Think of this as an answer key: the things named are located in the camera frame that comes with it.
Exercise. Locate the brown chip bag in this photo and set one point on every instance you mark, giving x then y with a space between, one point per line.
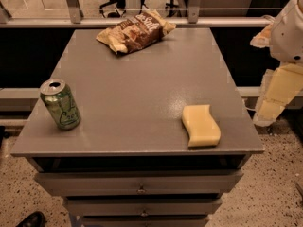
136 33

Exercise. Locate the black office chair base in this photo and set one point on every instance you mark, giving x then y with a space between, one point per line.
113 7

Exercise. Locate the grey drawer cabinet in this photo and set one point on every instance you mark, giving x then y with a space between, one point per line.
128 163

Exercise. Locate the metal railing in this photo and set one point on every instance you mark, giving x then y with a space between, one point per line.
69 14

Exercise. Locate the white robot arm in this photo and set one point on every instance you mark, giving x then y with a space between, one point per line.
284 38

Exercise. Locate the yellow sponge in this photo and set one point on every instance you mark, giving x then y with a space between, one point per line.
202 129

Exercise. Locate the green soda can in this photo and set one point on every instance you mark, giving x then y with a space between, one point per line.
58 99

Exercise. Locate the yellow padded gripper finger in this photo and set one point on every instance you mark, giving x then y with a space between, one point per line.
278 89
262 39

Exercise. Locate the black shoe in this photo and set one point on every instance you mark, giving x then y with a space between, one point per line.
36 219

